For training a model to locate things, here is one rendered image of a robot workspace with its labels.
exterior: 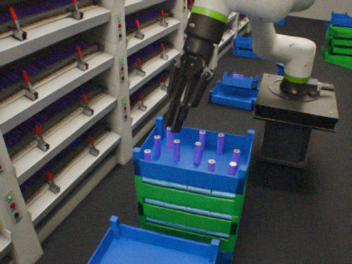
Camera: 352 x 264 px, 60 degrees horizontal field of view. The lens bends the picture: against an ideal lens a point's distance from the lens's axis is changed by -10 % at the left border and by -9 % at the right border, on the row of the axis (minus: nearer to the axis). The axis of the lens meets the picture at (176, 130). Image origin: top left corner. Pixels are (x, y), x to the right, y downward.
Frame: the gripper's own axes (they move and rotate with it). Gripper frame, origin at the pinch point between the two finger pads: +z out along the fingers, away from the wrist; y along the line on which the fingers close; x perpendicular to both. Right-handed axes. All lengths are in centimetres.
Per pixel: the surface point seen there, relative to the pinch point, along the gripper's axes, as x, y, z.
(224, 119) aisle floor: -106, 54, 14
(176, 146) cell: -7.3, 2.9, 9.0
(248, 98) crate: -137, 61, -1
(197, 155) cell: -11.1, -2.3, 9.5
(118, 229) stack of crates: 5.7, 2.3, 34.4
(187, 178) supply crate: -4.2, -6.5, 14.1
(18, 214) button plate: 22, 31, 46
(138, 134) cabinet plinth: -57, 70, 32
